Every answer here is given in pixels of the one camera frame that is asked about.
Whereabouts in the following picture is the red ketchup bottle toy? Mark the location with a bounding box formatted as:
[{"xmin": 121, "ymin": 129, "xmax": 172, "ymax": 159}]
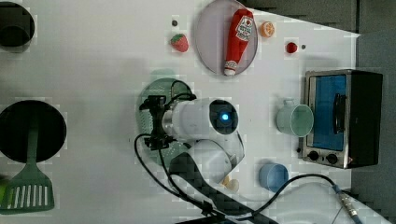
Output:
[{"xmin": 224, "ymin": 8, "xmax": 254, "ymax": 76}]

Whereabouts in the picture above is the silver toaster oven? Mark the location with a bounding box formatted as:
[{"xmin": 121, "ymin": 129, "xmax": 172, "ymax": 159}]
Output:
[{"xmin": 302, "ymin": 69, "xmax": 383, "ymax": 169}]

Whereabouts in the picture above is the black frying pan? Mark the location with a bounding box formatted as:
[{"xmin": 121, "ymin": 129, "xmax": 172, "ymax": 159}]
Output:
[{"xmin": 0, "ymin": 100, "xmax": 66, "ymax": 163}]

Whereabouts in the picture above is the green mug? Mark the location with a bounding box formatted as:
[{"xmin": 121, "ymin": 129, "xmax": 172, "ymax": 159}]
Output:
[{"xmin": 276, "ymin": 99, "xmax": 314, "ymax": 137}]

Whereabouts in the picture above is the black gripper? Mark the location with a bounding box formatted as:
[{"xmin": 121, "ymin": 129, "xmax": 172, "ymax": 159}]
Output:
[{"xmin": 139, "ymin": 95, "xmax": 175, "ymax": 150}]

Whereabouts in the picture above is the grey round plate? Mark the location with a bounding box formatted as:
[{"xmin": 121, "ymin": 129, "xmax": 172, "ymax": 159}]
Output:
[{"xmin": 194, "ymin": 0, "xmax": 258, "ymax": 76}]

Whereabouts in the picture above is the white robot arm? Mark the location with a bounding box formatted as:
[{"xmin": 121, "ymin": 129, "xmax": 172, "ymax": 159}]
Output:
[{"xmin": 139, "ymin": 93, "xmax": 278, "ymax": 224}]

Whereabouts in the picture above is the blue cup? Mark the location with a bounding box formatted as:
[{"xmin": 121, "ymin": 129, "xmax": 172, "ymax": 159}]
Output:
[{"xmin": 259, "ymin": 163, "xmax": 289, "ymax": 192}]

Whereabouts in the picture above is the black cable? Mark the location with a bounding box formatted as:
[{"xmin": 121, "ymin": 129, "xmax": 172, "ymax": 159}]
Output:
[{"xmin": 134, "ymin": 79, "xmax": 363, "ymax": 224}]

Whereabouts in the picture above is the red strawberry toy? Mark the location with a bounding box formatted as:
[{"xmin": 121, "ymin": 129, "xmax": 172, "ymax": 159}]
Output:
[{"xmin": 170, "ymin": 34, "xmax": 189, "ymax": 52}]

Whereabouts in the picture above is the orange slice toy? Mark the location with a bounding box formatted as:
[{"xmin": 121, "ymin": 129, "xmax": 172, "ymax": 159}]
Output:
[{"xmin": 260, "ymin": 21, "xmax": 275, "ymax": 38}]

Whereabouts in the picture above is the green slotted spatula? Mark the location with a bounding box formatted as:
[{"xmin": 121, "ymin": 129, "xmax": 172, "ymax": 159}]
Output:
[{"xmin": 1, "ymin": 128, "xmax": 55, "ymax": 215}]

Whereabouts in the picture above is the lime green object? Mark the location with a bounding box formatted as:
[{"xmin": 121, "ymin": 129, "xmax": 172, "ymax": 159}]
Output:
[{"xmin": 0, "ymin": 176, "xmax": 11, "ymax": 203}]

